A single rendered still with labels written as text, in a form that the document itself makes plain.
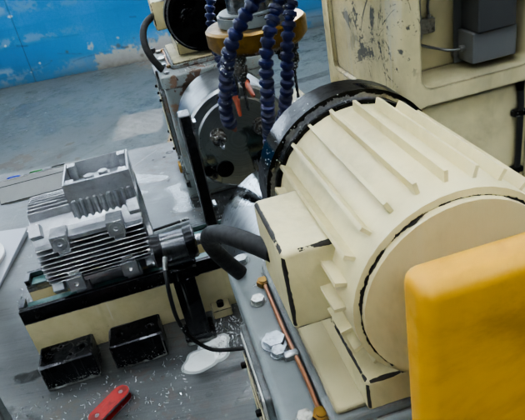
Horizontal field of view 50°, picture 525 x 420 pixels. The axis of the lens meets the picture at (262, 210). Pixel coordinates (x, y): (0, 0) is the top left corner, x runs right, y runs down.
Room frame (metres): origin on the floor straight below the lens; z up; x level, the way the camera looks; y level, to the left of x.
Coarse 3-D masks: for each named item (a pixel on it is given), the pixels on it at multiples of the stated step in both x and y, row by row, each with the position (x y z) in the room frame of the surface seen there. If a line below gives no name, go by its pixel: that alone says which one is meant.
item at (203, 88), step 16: (208, 80) 1.32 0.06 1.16; (256, 80) 1.32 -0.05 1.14; (192, 96) 1.30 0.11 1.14; (208, 96) 1.23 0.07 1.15; (256, 96) 1.25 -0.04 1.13; (192, 112) 1.23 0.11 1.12; (208, 112) 1.23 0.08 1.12; (256, 112) 1.24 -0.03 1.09; (208, 128) 1.22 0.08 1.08; (224, 128) 1.23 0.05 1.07; (240, 128) 1.23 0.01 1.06; (256, 128) 1.21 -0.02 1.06; (208, 144) 1.22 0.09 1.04; (240, 144) 1.23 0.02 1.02; (256, 144) 1.24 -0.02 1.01; (208, 160) 1.22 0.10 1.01; (224, 160) 1.23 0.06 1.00; (240, 160) 1.23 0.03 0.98; (256, 160) 1.24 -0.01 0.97; (208, 176) 1.22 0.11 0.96; (224, 176) 1.22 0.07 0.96; (240, 176) 1.23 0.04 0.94
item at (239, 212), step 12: (252, 180) 0.79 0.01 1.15; (240, 192) 0.78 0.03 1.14; (252, 192) 0.75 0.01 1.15; (228, 204) 0.79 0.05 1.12; (240, 204) 0.75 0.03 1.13; (252, 204) 0.73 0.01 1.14; (228, 216) 0.77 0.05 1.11; (240, 216) 0.73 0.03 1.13; (252, 216) 0.70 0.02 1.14; (240, 228) 0.71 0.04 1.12; (252, 228) 0.68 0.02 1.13; (240, 252) 0.67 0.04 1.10
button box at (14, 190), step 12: (48, 168) 1.18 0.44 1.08; (60, 168) 1.18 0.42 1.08; (12, 180) 1.16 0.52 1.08; (24, 180) 1.16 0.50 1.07; (36, 180) 1.16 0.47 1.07; (48, 180) 1.17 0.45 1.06; (60, 180) 1.17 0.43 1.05; (0, 192) 1.15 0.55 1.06; (12, 192) 1.15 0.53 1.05; (24, 192) 1.15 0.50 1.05; (36, 192) 1.15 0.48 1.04
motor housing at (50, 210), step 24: (48, 192) 1.00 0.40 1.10; (48, 216) 0.93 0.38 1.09; (72, 216) 0.93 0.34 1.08; (96, 216) 0.93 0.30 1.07; (144, 216) 1.06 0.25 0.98; (72, 240) 0.89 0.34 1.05; (96, 240) 0.89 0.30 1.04; (120, 240) 0.90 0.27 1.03; (144, 240) 0.90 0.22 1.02; (48, 264) 0.87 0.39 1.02; (72, 264) 0.88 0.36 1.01; (96, 264) 0.88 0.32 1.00; (144, 264) 0.95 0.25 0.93
